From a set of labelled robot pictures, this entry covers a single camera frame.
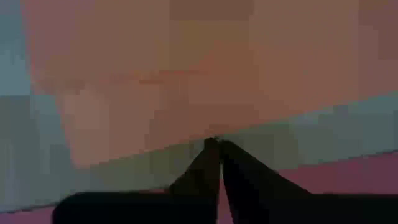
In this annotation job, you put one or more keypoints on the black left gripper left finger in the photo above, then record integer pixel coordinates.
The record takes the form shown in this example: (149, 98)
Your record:
(205, 171)

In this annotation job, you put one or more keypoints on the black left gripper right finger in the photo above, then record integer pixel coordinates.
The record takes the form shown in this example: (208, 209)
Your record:
(245, 177)

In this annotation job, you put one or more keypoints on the red paper sheet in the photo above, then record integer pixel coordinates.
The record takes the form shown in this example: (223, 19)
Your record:
(217, 62)
(342, 177)

